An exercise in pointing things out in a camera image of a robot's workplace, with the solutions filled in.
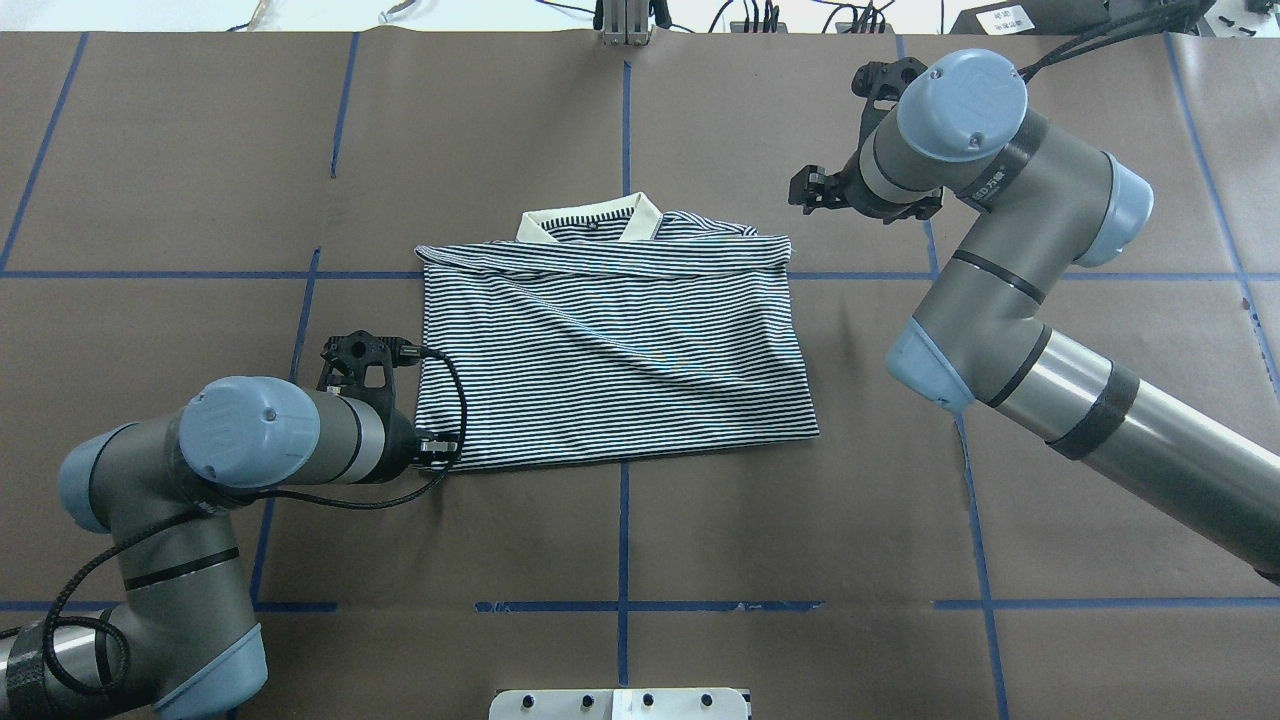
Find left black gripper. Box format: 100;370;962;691
385;415;461;477

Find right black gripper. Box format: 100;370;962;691
788;150;943;225

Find navy white striped polo shirt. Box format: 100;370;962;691
415;193;819;471

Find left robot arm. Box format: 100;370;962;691
3;375;466;719

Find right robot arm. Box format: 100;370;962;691
788;47;1279;584

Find blue tape line crosswise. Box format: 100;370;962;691
0;266;1280;283

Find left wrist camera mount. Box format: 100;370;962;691
315;331;424;405

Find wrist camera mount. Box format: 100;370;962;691
850;56;927;138
315;331;424;405

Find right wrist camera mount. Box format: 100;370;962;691
850;56;927;138

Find aluminium frame post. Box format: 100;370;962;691
593;0;653;47

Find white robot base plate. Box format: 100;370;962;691
488;687;753;719

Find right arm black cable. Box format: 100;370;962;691
1018;0;1216;81

